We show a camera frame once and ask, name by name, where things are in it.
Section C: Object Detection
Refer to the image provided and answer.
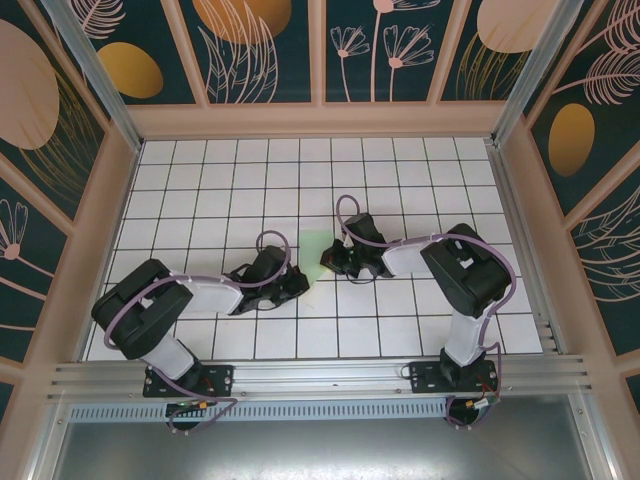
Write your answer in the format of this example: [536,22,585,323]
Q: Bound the small circuit board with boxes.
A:
[467,394,503,416]
[166,398,211,417]

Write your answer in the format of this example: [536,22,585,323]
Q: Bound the wall panel orange oval fern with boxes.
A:
[522,0,640,217]

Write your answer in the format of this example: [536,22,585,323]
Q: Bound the aluminium front rail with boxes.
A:
[47,353,599,405]

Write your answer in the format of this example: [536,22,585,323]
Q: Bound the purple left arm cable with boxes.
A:
[103,229,292,437]

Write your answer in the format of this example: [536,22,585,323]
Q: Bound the grey metal front plate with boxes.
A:
[29,394,619,480]

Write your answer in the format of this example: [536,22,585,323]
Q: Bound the wall panel single pink flower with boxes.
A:
[0,152,71,369]

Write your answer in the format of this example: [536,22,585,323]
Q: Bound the wall panel pink fern leaves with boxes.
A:
[568,149,640,359]

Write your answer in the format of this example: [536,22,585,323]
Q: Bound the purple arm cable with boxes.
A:
[335,193,519,431]
[103,229,292,437]

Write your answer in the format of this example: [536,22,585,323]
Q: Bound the wall panel large peach oval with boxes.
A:
[0,0,112,226]

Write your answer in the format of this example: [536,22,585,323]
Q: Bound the light green paper sheet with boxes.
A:
[298,230,335,291]

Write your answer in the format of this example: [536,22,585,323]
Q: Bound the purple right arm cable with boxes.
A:
[335,193,519,431]

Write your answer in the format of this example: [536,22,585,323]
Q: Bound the wall panel pink flowers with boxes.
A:
[322,0,471,106]

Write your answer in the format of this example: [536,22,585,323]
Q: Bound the wall panel orange circle leaves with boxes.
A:
[178,0,319,106]

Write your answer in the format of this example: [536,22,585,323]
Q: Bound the aluminium corner post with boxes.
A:
[42,0,145,154]
[489,0,586,147]

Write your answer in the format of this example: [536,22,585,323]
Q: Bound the wall panel peach circle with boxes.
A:
[437,0,557,104]

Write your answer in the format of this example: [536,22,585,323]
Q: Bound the grey slotted cable duct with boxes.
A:
[67,397,451,424]

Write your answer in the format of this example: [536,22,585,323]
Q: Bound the aluminium side rail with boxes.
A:
[485,138,569,355]

